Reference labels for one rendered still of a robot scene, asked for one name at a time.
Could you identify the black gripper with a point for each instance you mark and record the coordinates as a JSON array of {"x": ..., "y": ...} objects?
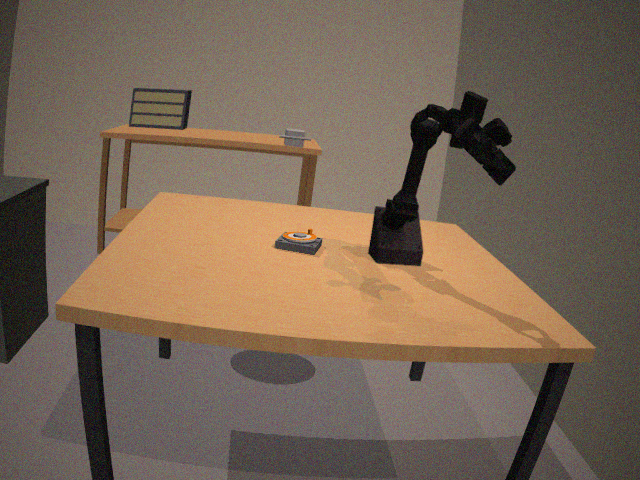
[{"x": 482, "y": 149}]

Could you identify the orange and white round plate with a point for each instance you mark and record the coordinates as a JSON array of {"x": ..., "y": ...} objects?
[{"x": 309, "y": 238}]

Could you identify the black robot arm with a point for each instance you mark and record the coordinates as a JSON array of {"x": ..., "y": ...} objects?
[{"x": 424, "y": 133}]

